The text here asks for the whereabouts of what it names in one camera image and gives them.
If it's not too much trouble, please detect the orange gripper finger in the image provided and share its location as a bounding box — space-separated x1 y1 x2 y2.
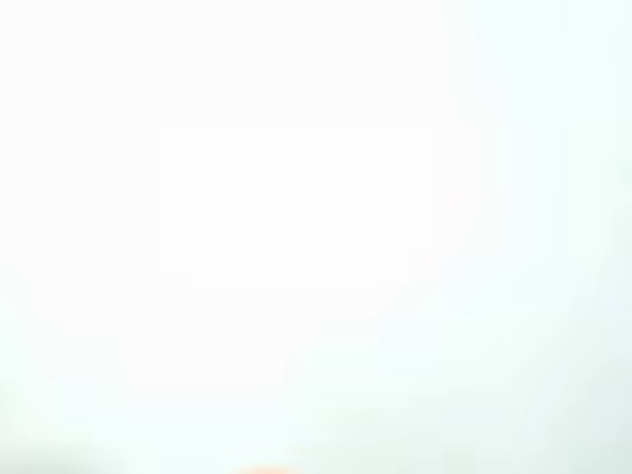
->
235 465 303 474

